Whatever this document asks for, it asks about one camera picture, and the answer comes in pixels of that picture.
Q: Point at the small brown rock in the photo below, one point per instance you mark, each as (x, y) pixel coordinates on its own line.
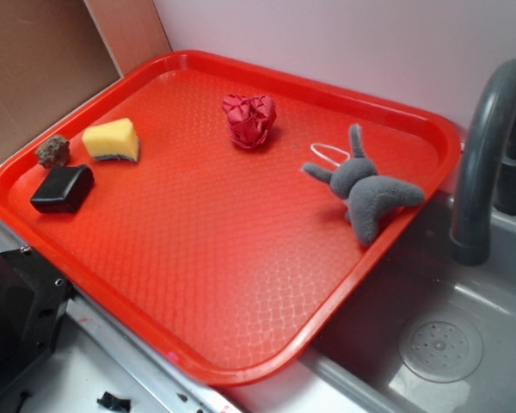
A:
(55, 151)

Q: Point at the red plastic tray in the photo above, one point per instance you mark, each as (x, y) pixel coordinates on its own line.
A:
(226, 261)

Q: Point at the crumpled red paper ball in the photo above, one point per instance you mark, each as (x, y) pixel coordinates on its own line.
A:
(250, 119)

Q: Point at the grey plush bunny toy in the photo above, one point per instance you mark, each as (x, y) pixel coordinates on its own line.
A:
(368, 196)

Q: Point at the yellow sponge wedge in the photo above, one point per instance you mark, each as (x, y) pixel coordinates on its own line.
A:
(116, 139)

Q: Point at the black rectangular block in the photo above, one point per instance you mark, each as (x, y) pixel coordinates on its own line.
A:
(64, 189)

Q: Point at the grey plastic sink basin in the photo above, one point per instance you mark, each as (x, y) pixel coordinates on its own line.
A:
(420, 334)

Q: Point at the grey sink faucet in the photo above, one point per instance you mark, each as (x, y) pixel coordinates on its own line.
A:
(487, 177)

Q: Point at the black tape scrap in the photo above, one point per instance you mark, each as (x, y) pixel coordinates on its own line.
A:
(113, 403)

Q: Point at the brown cardboard panel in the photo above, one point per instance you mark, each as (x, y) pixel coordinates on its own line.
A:
(55, 55)

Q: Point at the black metal bracket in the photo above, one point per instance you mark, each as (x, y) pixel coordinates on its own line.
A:
(32, 296)

